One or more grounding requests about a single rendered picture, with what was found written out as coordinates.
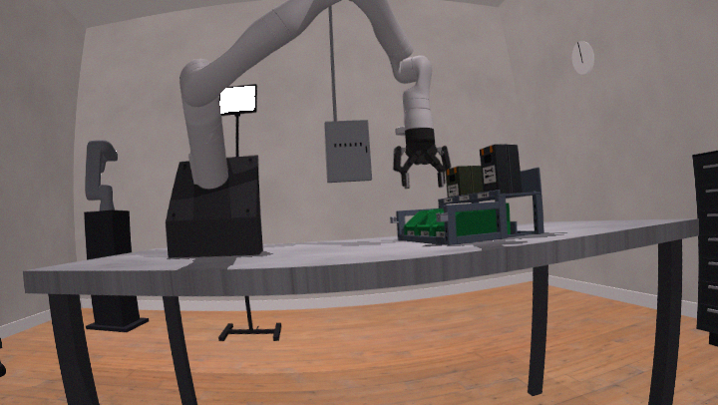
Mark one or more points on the green bin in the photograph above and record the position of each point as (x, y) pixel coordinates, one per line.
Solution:
(411, 225)
(474, 222)
(425, 224)

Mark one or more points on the olive green tool case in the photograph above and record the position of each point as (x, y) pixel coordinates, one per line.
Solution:
(464, 180)

